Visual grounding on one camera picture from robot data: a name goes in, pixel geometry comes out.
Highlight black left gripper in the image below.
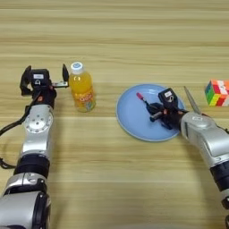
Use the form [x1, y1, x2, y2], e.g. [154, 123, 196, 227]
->
[19, 64, 70, 108]

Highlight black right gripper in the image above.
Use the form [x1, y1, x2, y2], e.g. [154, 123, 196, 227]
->
[147, 102, 190, 131]

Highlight red and black pen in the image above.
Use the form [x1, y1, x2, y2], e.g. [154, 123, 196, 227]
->
[136, 92, 151, 108]

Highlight orange juice bottle white cap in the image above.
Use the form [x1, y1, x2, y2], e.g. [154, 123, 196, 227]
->
[68, 61, 97, 114]

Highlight colourful puzzle cube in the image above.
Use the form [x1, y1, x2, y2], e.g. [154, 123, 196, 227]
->
[204, 79, 229, 107]

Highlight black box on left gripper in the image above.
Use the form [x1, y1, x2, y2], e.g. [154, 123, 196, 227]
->
[30, 69, 50, 88]

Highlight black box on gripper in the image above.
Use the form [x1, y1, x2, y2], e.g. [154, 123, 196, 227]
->
[30, 69, 50, 88]
[157, 87, 179, 110]

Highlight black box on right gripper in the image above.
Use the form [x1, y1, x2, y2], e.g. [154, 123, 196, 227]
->
[157, 87, 179, 110]

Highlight light blue round plate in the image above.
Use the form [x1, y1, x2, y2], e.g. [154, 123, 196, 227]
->
[115, 83, 186, 142]

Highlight red-handled scissors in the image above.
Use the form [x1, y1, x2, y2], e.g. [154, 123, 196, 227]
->
[182, 85, 203, 116]

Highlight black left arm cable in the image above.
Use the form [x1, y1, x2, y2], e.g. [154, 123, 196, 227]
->
[0, 95, 41, 170]

